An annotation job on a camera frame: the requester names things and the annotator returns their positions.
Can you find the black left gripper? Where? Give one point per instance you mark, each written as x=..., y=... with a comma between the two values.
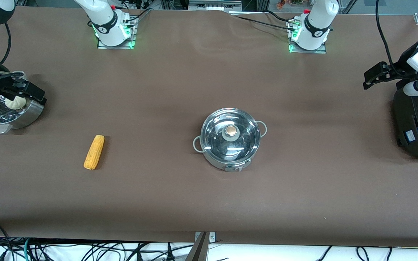
x=402, y=64

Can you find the yellow corn cob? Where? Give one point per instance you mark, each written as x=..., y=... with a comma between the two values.
x=94, y=152

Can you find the glass pot lid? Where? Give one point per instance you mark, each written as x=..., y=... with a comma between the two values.
x=216, y=137

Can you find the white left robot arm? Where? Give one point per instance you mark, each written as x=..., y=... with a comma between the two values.
x=316, y=21

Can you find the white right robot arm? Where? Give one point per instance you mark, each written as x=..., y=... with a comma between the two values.
x=107, y=21

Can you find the stainless steel pot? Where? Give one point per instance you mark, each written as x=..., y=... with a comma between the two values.
x=212, y=161

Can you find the stainless steel steamer basket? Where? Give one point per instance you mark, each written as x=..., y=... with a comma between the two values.
x=27, y=113

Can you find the white steamed bun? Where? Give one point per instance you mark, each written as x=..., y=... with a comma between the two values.
x=16, y=103

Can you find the black rice cooker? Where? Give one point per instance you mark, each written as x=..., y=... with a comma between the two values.
x=417, y=123

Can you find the brown table mat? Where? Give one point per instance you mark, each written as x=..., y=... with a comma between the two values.
x=158, y=90

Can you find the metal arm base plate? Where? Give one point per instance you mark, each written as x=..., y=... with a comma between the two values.
x=116, y=47
x=308, y=52

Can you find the aluminium frame profile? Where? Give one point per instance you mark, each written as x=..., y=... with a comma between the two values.
x=212, y=5

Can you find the dark camera stand post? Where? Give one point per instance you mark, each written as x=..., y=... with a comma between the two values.
x=199, y=252

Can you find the small metal edge bracket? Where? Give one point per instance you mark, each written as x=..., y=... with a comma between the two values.
x=212, y=237

